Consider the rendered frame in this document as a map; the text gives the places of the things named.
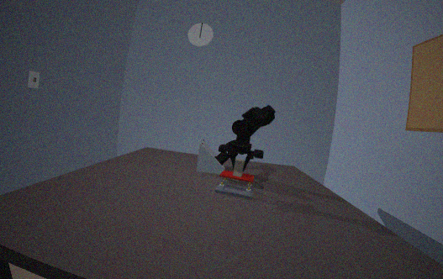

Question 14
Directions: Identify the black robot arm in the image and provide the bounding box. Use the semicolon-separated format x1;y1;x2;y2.
215;105;275;165

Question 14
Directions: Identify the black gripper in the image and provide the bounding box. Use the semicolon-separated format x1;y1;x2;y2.
219;135;264;171

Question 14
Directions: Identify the red board with square handle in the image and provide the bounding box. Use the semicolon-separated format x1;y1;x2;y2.
219;159;254;183

